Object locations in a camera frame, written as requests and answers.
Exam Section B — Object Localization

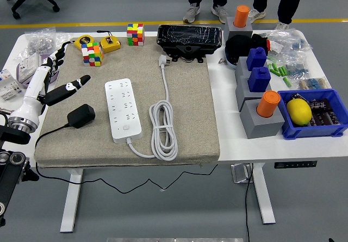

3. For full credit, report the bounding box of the black table control panel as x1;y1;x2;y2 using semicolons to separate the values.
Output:
274;160;318;169

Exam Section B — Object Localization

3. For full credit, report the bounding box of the silver box under table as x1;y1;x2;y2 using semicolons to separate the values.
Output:
231;163;254;184

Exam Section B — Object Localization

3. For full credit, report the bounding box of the brown capacitor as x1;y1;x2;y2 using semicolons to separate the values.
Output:
309;113;327;127
309;98;334;114
325;110;342;126

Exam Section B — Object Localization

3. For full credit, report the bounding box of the yellow lemon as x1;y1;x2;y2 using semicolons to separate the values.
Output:
286;98;313;126

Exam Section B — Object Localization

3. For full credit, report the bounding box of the white table leg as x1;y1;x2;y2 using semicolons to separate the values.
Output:
59;167;84;233
251;162;277;225

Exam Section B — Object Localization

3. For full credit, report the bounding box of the black metal clip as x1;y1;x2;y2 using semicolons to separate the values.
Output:
290;92;309;103

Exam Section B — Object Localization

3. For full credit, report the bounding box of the grey holder block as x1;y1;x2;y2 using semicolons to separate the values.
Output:
234;56;252;83
223;16;253;40
239;98;285;140
235;75;272;112

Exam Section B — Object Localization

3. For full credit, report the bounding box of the clear bag of screws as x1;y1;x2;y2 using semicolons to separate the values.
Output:
24;27;57;55

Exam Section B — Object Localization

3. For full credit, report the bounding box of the blue square peg block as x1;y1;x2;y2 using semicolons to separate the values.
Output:
246;47;268;72
247;67;272;93

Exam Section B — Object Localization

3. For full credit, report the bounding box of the blue plastic bin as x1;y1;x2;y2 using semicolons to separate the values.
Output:
277;88;348;141

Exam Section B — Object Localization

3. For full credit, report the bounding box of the large clear bag of resistors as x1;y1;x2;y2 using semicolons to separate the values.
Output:
268;27;313;61

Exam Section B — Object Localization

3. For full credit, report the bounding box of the multicoloured puzzle cube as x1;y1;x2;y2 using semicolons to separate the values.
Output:
81;42;104;67
126;23;145;47

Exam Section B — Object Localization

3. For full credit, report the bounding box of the black plastic-wrapped tray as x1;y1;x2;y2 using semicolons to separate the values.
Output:
156;24;222;63

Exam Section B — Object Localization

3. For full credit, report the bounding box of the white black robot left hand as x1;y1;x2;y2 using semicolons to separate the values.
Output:
10;41;91;123

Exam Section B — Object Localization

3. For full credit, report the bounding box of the orange cylinder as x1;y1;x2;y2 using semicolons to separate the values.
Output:
256;90;281;118
233;4;251;28

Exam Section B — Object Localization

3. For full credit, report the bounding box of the square yellow tape measure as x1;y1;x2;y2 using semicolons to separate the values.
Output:
97;29;122;54

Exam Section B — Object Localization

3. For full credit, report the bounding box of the white power cord with plug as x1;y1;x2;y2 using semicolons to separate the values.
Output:
126;54;179;162

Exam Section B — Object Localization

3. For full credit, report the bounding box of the grey-brown fabric mat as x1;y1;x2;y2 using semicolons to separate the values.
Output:
33;37;221;169

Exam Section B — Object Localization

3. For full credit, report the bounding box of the round yellow tape measure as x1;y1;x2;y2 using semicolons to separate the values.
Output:
71;34;95;50

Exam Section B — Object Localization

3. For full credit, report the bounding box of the clear bag of tan resistors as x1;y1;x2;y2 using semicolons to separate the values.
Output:
297;76;332;91

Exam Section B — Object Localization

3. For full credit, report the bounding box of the thin black adapter cord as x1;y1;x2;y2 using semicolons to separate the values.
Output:
34;122;219;194

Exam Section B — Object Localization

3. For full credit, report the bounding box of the black hanging cable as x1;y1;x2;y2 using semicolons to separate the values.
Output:
244;163;255;242

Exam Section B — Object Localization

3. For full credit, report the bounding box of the black cloth cap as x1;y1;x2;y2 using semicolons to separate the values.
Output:
224;34;270;65

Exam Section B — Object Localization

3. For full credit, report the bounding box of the white power strip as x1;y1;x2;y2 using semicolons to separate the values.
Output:
104;78;144;144

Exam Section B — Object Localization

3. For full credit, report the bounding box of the white circuit breaker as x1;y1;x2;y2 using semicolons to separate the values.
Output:
0;69;23;102

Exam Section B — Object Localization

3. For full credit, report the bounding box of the purple tray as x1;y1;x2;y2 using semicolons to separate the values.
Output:
16;53;62;88

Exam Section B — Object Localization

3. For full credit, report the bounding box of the black power adapter plug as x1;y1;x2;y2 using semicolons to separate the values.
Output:
67;103;96;129

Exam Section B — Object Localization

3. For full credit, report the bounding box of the clear bag of blue resistors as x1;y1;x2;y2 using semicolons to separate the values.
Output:
282;58;310;79

